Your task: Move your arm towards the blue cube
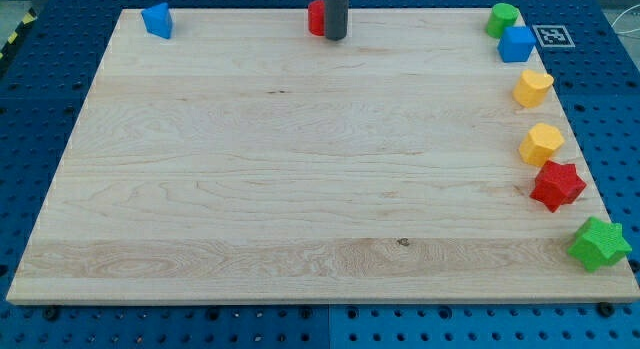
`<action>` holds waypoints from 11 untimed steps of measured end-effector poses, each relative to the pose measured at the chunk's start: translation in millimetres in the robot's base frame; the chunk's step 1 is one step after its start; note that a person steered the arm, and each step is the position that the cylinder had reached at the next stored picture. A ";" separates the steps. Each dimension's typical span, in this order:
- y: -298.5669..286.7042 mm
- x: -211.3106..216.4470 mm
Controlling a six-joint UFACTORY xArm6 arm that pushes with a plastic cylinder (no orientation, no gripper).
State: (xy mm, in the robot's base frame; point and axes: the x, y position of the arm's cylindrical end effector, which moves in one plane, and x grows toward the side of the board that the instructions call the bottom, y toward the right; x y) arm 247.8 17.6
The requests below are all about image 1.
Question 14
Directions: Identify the blue cube block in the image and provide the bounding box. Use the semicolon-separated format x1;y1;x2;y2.
497;26;536;63

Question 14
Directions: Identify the light wooden board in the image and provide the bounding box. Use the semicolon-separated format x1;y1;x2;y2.
7;9;639;305

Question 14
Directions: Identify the red cylinder block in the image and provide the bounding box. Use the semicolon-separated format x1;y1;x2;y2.
307;0;325;36

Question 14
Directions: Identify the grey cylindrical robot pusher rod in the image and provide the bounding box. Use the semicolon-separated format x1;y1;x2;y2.
324;0;349;41

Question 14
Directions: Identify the blue triangular prism block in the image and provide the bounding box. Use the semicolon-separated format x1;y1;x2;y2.
141;2;173;39

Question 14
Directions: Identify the yellow hexagon block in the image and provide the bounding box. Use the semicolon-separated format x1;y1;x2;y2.
518;123;565;167

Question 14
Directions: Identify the yellow heart block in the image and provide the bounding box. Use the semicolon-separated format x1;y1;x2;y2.
512;69;554;108

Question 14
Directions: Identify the red star block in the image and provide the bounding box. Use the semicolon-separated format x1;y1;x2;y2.
529;160;587;212

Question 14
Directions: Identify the green cylinder block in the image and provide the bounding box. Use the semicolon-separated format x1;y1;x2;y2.
485;2;519;39

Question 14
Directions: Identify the black white fiducial marker tag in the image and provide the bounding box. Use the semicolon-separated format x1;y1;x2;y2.
532;24;575;48

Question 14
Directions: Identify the green star block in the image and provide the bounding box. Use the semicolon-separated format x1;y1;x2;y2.
567;216;632;273

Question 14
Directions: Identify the yellow black hazard tape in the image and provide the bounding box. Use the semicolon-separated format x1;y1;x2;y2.
1;7;38;62

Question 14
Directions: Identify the white cable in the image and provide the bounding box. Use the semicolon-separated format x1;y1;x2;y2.
610;3;640;39

